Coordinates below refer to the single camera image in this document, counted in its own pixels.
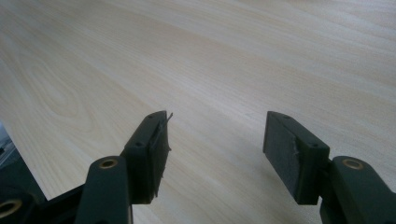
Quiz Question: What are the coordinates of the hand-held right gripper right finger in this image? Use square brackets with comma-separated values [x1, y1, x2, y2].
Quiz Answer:
[262, 110, 332, 206]

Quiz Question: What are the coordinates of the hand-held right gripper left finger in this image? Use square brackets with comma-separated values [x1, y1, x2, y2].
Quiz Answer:
[120, 109, 174, 206]

